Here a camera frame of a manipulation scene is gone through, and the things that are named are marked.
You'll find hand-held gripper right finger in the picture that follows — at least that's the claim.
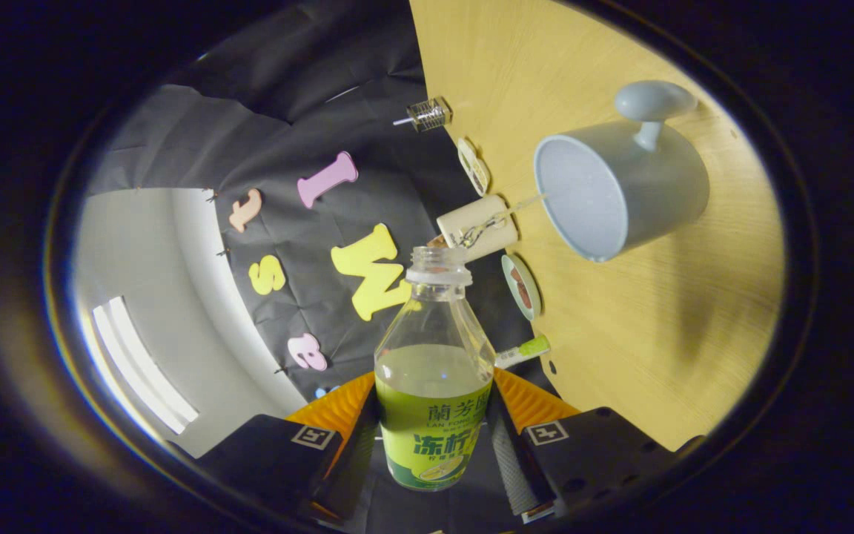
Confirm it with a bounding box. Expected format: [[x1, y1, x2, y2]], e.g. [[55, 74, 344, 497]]
[[485, 367, 676, 524]]

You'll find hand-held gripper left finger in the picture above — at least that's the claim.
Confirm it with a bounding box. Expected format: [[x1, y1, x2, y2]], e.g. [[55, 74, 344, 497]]
[[196, 371, 380, 524]]

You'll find clear juice bottle green label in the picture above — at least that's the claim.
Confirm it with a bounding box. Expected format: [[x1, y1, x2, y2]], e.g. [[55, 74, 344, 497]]
[[374, 245, 497, 492]]

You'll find light grey cup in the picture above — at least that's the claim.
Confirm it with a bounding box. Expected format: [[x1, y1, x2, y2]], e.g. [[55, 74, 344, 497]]
[[533, 80, 711, 263]]

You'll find slim white green bottle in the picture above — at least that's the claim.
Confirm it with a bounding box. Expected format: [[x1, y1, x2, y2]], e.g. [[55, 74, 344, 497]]
[[494, 334, 551, 370]]

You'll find green plate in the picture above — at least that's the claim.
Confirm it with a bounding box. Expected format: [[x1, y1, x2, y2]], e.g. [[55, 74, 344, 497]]
[[501, 254, 542, 321]]

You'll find wooden table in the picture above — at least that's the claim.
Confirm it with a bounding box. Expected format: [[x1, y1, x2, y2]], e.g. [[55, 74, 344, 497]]
[[408, 0, 787, 453]]

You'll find ceiling light panel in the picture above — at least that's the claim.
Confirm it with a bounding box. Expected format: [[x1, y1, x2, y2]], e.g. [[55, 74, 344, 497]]
[[92, 297, 199, 435]]

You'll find white toaster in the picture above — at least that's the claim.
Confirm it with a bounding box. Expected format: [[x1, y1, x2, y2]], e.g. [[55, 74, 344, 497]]
[[436, 194, 520, 262]]

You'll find white divided tray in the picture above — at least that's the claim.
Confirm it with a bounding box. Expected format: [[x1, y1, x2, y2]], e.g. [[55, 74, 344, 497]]
[[457, 136, 490, 197]]

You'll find black backdrop cloth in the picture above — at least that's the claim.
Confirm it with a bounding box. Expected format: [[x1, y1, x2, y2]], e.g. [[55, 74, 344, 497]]
[[86, 0, 561, 534]]

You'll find glass cup in wire holder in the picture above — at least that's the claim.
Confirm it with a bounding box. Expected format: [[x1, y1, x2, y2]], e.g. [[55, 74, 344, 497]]
[[411, 96, 454, 133]]

